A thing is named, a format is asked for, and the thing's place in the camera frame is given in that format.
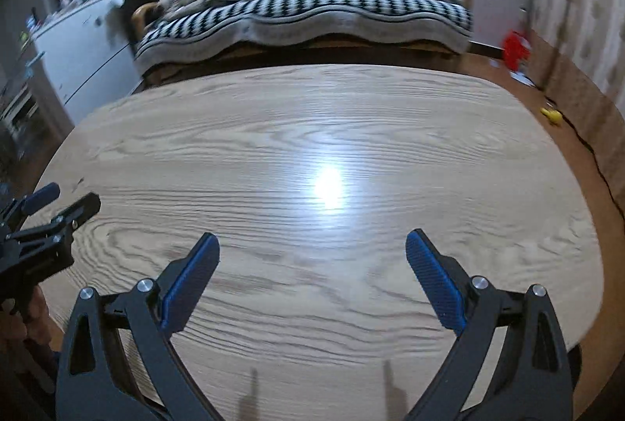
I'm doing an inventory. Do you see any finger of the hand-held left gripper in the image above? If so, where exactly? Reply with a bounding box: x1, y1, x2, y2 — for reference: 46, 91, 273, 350
17, 193, 102, 246
0, 183, 61, 231

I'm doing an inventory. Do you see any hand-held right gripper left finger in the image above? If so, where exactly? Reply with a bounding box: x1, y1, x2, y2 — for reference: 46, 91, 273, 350
55, 233, 220, 421

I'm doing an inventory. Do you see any black cable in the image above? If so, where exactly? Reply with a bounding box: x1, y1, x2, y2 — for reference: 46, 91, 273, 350
546, 98, 622, 209

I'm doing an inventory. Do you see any blue handle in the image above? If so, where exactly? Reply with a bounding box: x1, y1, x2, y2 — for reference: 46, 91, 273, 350
22, 52, 48, 81

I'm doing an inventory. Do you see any wooden sofa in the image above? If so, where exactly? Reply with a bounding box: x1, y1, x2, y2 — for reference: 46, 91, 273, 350
132, 0, 477, 81

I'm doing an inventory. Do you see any red plastic bag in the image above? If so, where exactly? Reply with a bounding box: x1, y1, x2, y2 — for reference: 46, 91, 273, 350
503, 30, 533, 71

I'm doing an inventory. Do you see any metal shelf rack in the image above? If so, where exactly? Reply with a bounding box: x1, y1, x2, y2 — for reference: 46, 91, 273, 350
0, 79, 41, 151

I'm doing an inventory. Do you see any person's left hand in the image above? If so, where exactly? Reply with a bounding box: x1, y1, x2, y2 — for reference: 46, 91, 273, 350
0, 289, 52, 353

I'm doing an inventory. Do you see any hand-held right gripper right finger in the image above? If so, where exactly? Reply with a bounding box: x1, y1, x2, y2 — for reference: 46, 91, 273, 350
405, 228, 573, 421

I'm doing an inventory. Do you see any white dresser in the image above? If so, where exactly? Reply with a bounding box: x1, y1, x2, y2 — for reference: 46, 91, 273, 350
32, 0, 143, 125

